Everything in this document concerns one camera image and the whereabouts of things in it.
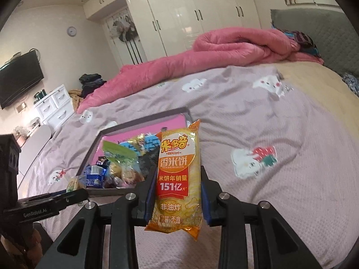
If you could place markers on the pile of folded clothes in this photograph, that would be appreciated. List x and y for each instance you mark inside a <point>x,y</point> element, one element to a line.
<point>300,42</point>

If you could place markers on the white drawer cabinet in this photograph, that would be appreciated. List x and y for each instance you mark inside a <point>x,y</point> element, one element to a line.
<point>54,108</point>

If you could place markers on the clear round cookie packet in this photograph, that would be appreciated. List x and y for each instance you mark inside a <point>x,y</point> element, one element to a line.
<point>131,178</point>

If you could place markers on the black television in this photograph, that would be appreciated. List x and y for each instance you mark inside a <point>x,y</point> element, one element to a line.
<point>19,80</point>

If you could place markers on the dark grey cardboard box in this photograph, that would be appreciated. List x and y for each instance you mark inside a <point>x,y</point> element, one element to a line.
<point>92,157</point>

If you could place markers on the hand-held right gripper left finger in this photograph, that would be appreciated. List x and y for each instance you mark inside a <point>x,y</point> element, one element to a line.
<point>148,201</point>

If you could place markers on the small dark snack packet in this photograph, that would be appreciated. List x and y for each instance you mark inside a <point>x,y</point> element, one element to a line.
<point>102,162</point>

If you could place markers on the pink book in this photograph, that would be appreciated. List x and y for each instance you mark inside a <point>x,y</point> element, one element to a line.
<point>157,123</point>

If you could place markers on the white glossy wardrobe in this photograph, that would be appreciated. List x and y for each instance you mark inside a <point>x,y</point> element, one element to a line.
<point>190,14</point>

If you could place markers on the purple printed bedsheet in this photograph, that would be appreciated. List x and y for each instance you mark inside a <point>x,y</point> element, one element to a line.
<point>252,117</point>

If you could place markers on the person's left hand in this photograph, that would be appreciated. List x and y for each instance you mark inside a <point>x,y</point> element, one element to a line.
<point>28,246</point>

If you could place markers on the orange rice cracker packet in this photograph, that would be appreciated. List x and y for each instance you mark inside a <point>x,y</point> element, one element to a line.
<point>178,179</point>

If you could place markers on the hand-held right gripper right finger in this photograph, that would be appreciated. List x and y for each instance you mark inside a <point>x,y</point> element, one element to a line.
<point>206,204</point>

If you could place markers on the hanging bags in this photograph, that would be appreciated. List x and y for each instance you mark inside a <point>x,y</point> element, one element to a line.
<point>123,29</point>

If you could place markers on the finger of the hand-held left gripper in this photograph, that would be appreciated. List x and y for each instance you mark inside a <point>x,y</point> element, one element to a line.
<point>70,197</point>
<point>57,193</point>

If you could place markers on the pile of dark clothes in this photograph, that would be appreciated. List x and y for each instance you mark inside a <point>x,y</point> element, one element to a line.
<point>91,85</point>

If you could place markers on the brown plush blanket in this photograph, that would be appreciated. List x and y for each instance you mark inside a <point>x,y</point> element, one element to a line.
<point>75,98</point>

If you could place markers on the round wall clock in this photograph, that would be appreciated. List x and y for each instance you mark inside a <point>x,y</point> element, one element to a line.
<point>72,31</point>

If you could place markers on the pink quilt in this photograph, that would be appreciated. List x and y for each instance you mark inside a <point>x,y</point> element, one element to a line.
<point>168,70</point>

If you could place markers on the beige blanket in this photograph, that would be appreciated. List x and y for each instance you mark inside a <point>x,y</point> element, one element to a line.
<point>317,89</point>

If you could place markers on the blue snack packet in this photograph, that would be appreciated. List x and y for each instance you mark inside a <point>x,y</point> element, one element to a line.
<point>95,178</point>

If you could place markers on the dark patterned pillow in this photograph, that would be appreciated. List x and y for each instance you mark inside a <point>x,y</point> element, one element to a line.
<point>350,85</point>

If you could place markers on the grey padded headboard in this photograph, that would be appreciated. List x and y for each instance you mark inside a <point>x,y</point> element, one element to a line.
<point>322,30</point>

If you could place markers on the green snack packet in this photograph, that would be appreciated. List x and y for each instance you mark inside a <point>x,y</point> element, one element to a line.
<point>119,150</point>

